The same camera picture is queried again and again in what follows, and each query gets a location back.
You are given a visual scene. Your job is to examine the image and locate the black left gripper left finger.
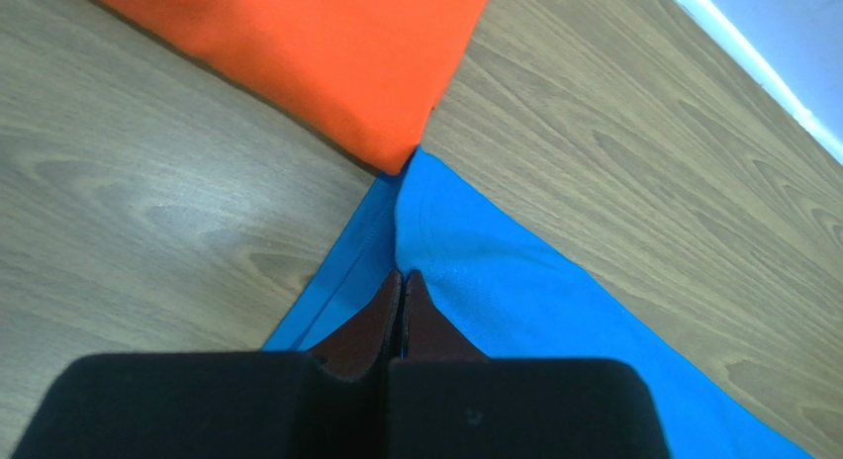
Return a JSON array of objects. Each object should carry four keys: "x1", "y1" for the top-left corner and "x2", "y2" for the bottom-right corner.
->
[{"x1": 14, "y1": 271, "x2": 403, "y2": 458}]

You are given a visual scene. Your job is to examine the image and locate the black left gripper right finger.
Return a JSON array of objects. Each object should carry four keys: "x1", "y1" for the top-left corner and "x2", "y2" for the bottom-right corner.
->
[{"x1": 388, "y1": 272, "x2": 670, "y2": 458}]

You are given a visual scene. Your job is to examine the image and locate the blue t shirt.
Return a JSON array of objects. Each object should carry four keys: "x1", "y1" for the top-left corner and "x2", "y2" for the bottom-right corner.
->
[{"x1": 265, "y1": 151, "x2": 804, "y2": 458}]

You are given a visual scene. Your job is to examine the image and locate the folded orange t shirt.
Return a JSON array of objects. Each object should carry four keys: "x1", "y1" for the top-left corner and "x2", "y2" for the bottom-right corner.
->
[{"x1": 99, "y1": 0, "x2": 488, "y2": 174}]

